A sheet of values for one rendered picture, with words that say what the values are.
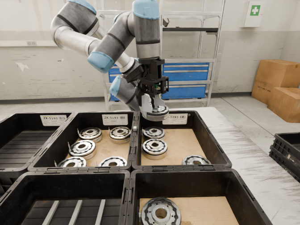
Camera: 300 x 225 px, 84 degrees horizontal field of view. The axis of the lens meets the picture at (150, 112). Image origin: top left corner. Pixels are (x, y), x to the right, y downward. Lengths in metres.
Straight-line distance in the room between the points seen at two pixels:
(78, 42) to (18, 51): 3.27
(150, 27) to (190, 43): 3.04
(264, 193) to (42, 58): 3.64
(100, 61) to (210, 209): 0.54
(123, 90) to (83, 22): 0.40
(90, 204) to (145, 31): 0.52
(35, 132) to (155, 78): 0.71
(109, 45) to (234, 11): 3.42
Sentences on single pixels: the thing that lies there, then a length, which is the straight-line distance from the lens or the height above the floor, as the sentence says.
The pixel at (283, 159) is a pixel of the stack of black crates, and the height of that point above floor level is 0.47.
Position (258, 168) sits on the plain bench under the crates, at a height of 0.70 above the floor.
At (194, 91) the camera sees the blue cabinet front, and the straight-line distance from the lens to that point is 2.82.
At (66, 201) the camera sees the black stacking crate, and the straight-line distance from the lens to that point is 0.62.
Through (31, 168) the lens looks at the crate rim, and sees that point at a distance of 0.61.
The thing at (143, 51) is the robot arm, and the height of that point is 1.23.
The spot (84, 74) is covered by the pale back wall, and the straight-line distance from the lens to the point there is 3.56.
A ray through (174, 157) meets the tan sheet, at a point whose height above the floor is 0.83.
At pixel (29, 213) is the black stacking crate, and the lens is 0.64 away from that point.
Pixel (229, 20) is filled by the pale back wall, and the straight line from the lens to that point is 3.82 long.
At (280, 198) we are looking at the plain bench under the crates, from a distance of 0.89.
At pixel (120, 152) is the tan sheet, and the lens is 0.73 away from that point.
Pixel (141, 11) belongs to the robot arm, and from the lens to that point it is 0.52.
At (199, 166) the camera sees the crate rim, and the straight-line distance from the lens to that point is 0.53.
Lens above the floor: 1.28
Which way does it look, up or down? 25 degrees down
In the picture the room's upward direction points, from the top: straight up
